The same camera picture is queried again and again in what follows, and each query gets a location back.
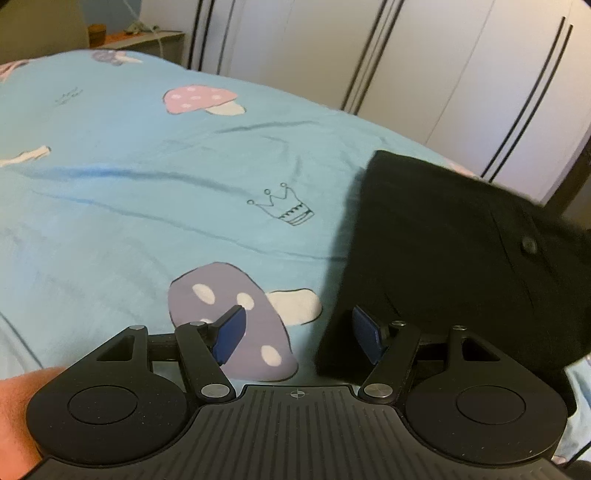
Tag white wardrobe with black handles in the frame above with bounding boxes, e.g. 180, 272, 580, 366
139, 0, 590, 202

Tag small brown wooden cup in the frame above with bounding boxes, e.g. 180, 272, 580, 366
87, 24, 106, 48

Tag dark wooden door frame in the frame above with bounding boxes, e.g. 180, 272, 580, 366
544, 139, 591, 215

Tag black pants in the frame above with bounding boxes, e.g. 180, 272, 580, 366
315, 150, 590, 413

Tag light blue mushroom bedsheet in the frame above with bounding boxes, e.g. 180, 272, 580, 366
0, 48, 591, 467

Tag white charging cable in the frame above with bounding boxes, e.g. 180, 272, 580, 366
121, 0, 170, 59

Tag wooden bedside table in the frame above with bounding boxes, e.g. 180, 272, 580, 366
98, 31, 184, 65

